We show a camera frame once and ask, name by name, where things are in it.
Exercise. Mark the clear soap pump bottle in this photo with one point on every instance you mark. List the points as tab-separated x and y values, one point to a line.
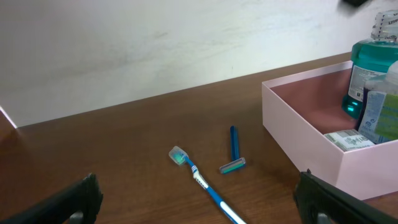
378	119

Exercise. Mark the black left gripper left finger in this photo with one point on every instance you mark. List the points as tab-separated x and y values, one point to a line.
78	203

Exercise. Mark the green white soap packet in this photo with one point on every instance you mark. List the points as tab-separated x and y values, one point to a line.
349	140

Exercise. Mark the blue white toothbrush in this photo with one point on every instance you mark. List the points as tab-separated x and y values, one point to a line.
180	157

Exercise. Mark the pink open box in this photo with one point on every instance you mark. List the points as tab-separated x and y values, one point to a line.
299	110

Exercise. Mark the green mouthwash bottle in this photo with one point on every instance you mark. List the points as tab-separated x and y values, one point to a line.
371	57

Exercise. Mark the blue disposable razor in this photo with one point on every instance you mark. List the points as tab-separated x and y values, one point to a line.
237	162

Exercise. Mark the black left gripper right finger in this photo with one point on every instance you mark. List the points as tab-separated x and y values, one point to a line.
319	202

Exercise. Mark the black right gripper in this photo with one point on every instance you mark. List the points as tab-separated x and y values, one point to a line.
354	3

